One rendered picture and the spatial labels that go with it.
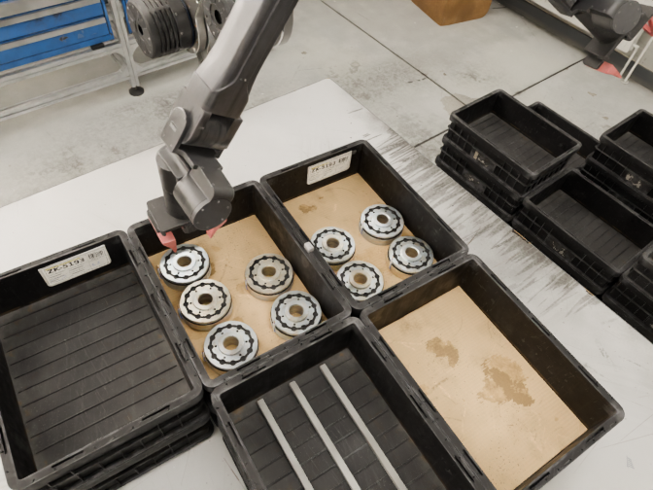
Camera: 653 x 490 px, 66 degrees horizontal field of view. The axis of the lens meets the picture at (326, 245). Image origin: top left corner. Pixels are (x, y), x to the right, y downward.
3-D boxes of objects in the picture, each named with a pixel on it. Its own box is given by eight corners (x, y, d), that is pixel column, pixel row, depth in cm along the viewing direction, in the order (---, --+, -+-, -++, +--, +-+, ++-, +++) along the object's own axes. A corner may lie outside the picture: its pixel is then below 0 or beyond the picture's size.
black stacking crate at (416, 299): (350, 342, 104) (357, 314, 95) (457, 283, 115) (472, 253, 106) (480, 528, 85) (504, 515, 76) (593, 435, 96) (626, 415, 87)
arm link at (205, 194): (227, 113, 71) (176, 101, 65) (271, 164, 67) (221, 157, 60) (191, 178, 77) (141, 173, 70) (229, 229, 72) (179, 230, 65)
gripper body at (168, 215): (225, 215, 80) (223, 184, 74) (163, 239, 76) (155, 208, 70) (208, 188, 82) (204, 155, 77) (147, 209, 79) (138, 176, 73)
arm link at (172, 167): (186, 131, 71) (147, 145, 68) (209, 162, 68) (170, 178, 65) (190, 165, 76) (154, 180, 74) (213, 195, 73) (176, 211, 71)
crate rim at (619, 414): (354, 319, 96) (356, 312, 94) (469, 257, 108) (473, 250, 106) (500, 519, 77) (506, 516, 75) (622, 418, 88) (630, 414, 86)
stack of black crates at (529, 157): (421, 195, 224) (448, 113, 188) (465, 169, 237) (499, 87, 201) (489, 255, 206) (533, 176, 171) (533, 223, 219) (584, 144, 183)
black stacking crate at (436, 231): (258, 212, 123) (257, 179, 114) (358, 172, 134) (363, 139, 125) (349, 340, 104) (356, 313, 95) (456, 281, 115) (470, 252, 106)
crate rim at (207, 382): (126, 234, 104) (123, 227, 102) (257, 185, 115) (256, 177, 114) (208, 397, 85) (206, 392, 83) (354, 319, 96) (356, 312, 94)
